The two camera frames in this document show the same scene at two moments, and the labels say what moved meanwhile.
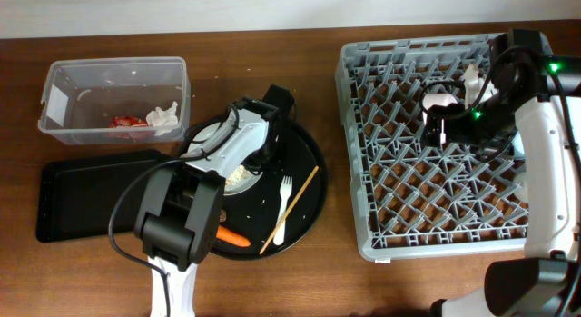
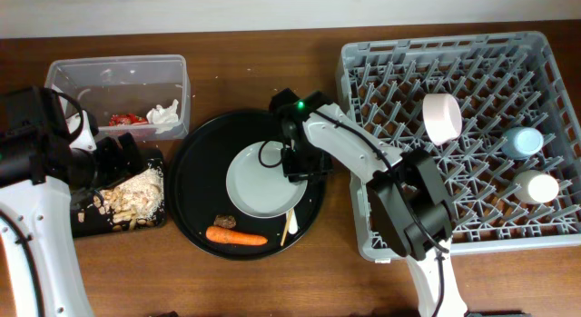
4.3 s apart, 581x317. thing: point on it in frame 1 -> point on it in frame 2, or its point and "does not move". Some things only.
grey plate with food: (239, 179) -> (256, 182)
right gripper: (454, 131) -> (295, 171)
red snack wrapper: (126, 122) does not move
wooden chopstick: (289, 210) -> (288, 220)
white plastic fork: (285, 192) -> (292, 222)
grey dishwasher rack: (411, 200) does not move
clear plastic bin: (115, 101) does not move
